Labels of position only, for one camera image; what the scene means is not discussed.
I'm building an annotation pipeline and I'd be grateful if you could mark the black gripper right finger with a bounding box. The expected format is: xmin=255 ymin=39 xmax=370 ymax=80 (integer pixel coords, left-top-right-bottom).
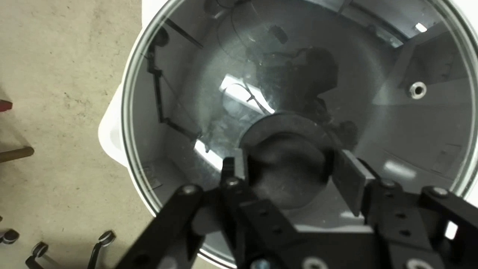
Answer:
xmin=332 ymin=148 xmax=478 ymax=269

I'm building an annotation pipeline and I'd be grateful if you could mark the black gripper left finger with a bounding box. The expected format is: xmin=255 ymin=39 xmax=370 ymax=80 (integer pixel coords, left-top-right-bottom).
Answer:
xmin=116 ymin=155 xmax=301 ymax=269

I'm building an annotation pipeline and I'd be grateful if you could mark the glass lid with black knob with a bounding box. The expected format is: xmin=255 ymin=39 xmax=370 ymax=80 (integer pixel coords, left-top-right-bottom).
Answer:
xmin=120 ymin=0 xmax=478 ymax=267

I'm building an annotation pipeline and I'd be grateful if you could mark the black metal hook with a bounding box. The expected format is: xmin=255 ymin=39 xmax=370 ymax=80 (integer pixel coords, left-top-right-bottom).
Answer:
xmin=89 ymin=228 xmax=117 ymax=269

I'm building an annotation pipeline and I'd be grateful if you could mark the brown stick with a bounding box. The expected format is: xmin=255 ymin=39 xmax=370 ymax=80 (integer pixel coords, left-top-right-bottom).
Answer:
xmin=0 ymin=145 xmax=37 ymax=163

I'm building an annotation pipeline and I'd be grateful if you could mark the black two-handled cooking pot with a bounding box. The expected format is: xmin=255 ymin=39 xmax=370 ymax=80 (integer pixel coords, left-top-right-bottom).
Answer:
xmin=120 ymin=0 xmax=478 ymax=267

